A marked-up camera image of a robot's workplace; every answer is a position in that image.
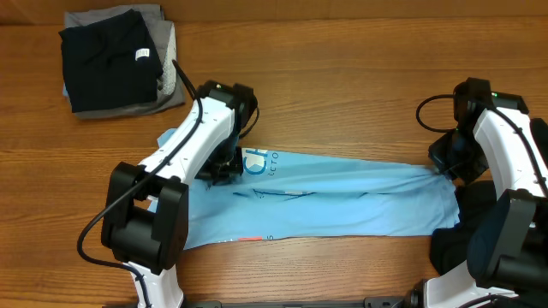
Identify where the folded grey garment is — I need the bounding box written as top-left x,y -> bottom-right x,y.
64,4 -> 185,120

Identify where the folded black garment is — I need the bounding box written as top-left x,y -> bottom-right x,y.
59,9 -> 163,113

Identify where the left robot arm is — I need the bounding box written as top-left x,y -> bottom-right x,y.
101,80 -> 258,307

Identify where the black crumpled garment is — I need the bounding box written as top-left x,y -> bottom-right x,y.
430,181 -> 497,275

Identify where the light blue printed t-shirt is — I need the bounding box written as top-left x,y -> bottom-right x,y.
185,148 -> 460,249

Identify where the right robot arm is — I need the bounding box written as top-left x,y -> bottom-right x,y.
400,78 -> 547,307

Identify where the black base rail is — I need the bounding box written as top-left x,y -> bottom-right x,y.
180,297 -> 405,308

